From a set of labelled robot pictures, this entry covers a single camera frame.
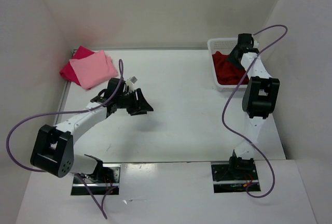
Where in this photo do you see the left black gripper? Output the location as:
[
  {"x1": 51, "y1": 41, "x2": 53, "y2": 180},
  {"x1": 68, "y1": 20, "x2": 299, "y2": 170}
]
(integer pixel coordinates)
[{"x1": 116, "y1": 88, "x2": 154, "y2": 116}]

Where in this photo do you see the dark red t shirt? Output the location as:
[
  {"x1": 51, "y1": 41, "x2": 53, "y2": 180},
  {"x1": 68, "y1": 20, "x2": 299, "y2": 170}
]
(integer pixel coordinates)
[{"x1": 212, "y1": 51, "x2": 245, "y2": 86}]

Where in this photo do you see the light pink t shirt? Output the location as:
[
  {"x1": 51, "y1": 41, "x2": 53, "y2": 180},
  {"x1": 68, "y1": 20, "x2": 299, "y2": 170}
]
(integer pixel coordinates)
[{"x1": 70, "y1": 50, "x2": 118, "y2": 90}]

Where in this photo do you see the magenta t shirt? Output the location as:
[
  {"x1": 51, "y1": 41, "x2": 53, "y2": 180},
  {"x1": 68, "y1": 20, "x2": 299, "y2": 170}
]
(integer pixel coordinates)
[{"x1": 59, "y1": 46, "x2": 94, "y2": 85}]

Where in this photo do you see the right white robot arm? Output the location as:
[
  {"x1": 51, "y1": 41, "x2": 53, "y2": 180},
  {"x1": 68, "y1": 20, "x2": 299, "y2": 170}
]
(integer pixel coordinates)
[{"x1": 227, "y1": 44, "x2": 280, "y2": 179}]

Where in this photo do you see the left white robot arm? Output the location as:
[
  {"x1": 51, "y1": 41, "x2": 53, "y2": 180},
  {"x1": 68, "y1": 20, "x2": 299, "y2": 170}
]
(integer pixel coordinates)
[{"x1": 30, "y1": 88, "x2": 154, "y2": 178}]

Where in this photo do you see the white plastic basket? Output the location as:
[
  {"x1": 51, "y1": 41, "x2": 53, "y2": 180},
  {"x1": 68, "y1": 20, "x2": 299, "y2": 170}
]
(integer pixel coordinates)
[{"x1": 207, "y1": 37, "x2": 244, "y2": 92}]

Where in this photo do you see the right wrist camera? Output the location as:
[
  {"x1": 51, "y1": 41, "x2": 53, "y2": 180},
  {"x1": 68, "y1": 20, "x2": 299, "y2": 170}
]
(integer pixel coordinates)
[{"x1": 237, "y1": 33, "x2": 259, "y2": 48}]

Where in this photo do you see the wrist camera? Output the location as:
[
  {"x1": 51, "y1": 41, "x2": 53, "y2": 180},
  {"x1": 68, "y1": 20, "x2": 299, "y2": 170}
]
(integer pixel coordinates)
[
  {"x1": 104, "y1": 76, "x2": 137, "y2": 98},
  {"x1": 237, "y1": 33, "x2": 259, "y2": 48}
]

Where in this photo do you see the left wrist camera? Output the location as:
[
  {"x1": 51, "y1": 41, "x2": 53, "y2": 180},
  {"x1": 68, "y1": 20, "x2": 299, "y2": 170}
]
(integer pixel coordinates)
[{"x1": 104, "y1": 76, "x2": 137, "y2": 98}]

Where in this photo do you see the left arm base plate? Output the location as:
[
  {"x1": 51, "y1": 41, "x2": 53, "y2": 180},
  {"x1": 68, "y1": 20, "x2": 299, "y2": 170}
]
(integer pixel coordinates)
[{"x1": 71, "y1": 164, "x2": 121, "y2": 196}]

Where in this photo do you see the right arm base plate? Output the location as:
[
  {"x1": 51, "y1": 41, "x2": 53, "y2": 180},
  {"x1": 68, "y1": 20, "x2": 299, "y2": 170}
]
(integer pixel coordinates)
[{"x1": 211, "y1": 162, "x2": 261, "y2": 193}]

